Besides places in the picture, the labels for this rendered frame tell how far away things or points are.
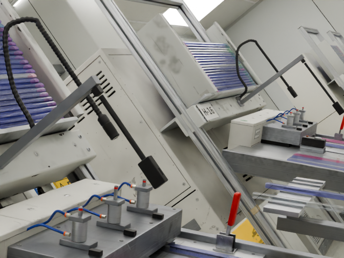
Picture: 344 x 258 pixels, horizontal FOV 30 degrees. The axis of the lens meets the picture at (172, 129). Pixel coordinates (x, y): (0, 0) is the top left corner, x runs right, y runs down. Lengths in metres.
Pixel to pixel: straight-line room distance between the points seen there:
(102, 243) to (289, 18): 7.84
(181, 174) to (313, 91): 3.55
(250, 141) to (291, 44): 6.57
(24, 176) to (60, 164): 0.11
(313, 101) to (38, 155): 4.46
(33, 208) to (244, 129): 1.20
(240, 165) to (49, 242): 1.09
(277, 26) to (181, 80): 6.66
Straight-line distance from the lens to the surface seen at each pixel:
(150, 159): 0.93
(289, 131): 2.24
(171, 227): 1.14
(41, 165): 1.15
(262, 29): 8.77
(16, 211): 1.04
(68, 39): 4.38
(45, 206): 1.07
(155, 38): 2.14
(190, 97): 2.10
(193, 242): 1.19
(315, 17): 8.63
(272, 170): 1.94
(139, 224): 1.07
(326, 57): 5.57
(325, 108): 5.49
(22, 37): 1.34
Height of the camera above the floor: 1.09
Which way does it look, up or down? 8 degrees up
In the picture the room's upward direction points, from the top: 35 degrees counter-clockwise
